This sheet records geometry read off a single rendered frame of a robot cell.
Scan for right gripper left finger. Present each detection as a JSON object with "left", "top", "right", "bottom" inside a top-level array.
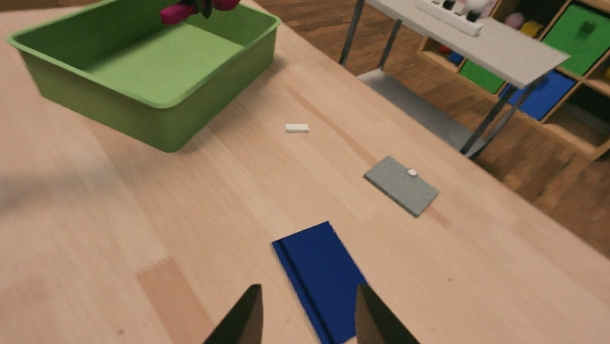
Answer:
[{"left": 202, "top": 284, "right": 264, "bottom": 344}]

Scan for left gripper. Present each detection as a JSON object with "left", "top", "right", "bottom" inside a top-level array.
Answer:
[{"left": 190, "top": 0, "right": 213, "bottom": 19}]

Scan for small white rectangular block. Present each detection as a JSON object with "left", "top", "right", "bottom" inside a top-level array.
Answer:
[{"left": 286, "top": 124, "right": 310, "bottom": 132}]

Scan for magenta plastic scoop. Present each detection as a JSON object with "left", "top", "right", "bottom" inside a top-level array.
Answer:
[{"left": 160, "top": 0, "right": 241, "bottom": 25}]

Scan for green rectangular tray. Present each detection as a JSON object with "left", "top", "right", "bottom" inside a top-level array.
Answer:
[{"left": 9, "top": 0, "right": 282, "bottom": 153}]

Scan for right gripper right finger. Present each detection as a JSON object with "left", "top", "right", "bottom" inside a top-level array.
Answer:
[{"left": 355, "top": 283, "right": 421, "bottom": 344}]

